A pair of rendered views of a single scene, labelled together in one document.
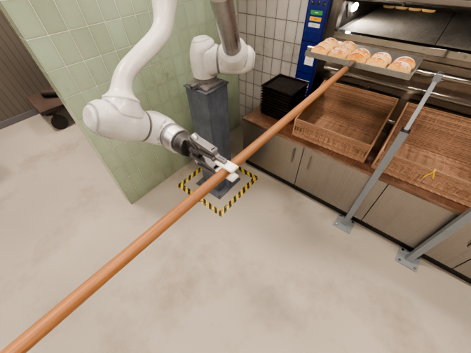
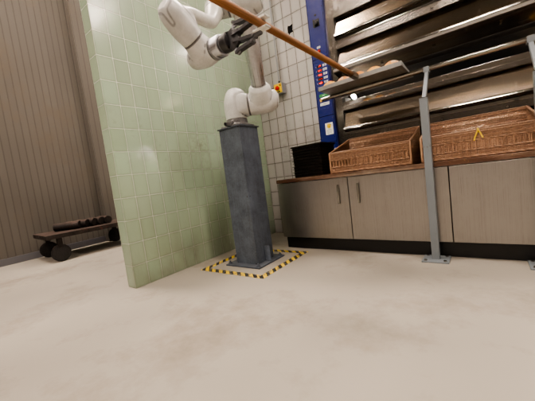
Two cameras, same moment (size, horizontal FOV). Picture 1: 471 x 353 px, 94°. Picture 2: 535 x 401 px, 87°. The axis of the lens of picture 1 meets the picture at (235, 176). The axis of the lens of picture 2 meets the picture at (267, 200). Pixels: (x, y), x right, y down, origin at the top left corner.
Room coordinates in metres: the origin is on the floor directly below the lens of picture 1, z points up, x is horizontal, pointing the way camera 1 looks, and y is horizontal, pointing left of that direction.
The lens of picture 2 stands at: (-0.67, 0.15, 0.62)
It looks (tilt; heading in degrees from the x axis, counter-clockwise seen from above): 5 degrees down; 357
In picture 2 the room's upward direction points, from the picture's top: 7 degrees counter-clockwise
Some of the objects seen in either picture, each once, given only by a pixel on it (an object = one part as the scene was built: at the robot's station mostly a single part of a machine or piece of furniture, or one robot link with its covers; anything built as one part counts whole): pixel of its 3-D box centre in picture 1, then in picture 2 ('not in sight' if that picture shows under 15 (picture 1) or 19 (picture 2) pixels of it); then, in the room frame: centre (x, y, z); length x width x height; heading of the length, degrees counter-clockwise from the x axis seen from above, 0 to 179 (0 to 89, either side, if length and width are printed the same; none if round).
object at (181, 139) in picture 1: (190, 147); (231, 40); (0.56, 0.14, 1.19); 0.09 x 0.07 x 0.08; 48
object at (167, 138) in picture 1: (176, 139); (219, 47); (0.61, 0.20, 1.19); 0.09 x 0.06 x 0.09; 138
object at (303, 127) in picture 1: (342, 118); (375, 149); (1.42, -0.82, 0.72); 0.56 x 0.49 x 0.28; 51
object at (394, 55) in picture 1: (364, 54); (365, 82); (1.34, -0.76, 1.19); 0.55 x 0.36 x 0.03; 49
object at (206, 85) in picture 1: (203, 80); (236, 123); (1.44, 0.19, 1.03); 0.22 x 0.18 x 0.06; 140
